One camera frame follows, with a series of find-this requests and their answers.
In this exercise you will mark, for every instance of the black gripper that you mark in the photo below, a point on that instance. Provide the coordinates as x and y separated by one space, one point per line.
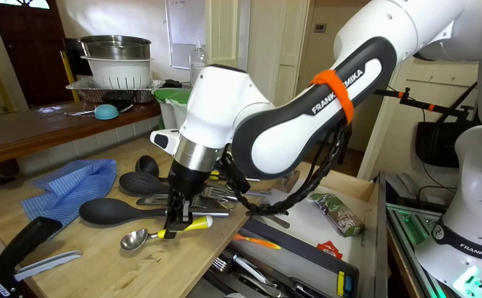
188 181

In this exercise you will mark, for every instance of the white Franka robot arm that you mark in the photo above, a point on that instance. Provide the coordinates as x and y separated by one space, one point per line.
300 110

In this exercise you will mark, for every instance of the open wooden drawer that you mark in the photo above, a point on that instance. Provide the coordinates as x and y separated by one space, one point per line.
307 232

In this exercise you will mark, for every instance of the metal tongs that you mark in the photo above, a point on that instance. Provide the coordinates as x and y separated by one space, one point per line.
213 201

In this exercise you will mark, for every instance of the small black ladle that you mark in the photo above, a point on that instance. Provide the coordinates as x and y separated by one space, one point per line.
146 166

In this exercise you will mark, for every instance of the orange pen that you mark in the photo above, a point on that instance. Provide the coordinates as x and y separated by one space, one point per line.
257 241

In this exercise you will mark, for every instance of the white bin green lid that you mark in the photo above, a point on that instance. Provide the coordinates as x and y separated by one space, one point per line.
171 105

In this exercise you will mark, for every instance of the blue cloth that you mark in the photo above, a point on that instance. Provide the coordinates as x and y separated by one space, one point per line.
72 188

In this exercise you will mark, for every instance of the teal round bowl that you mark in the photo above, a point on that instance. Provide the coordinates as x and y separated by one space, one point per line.
107 112

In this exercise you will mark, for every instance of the long black bar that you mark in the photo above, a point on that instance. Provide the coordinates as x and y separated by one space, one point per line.
307 251

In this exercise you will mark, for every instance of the white colander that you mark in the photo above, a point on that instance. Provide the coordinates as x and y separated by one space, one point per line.
118 73

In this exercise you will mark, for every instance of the clear plastic bottle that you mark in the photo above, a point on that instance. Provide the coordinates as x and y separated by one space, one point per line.
198 59

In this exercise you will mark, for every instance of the red label item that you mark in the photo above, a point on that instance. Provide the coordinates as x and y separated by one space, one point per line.
330 251

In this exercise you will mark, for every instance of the metal dish tray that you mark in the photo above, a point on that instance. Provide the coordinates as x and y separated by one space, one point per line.
80 85

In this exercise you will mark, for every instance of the green snack packet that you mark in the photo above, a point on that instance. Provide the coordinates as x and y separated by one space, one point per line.
340 216

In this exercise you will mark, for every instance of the stainless steel pot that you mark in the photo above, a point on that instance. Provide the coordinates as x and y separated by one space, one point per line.
115 47

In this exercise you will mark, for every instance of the dark wooden door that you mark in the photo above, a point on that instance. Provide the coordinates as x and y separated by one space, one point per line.
30 50

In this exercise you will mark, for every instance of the black box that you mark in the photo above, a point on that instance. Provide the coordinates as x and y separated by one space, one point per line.
411 191

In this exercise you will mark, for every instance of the black rod orange clamps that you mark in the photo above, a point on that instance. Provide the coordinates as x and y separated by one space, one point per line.
416 102

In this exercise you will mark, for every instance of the black hanging bag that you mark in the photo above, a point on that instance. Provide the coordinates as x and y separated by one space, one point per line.
440 143

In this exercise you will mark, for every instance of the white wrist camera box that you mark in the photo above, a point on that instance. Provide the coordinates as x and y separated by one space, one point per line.
166 141

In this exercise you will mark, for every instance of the white paper on wall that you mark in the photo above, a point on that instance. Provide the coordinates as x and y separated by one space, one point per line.
186 27

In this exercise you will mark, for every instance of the wall light switch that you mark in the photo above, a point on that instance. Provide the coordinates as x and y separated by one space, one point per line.
320 29

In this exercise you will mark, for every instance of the green robot base plate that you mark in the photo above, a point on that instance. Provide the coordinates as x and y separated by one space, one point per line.
411 229

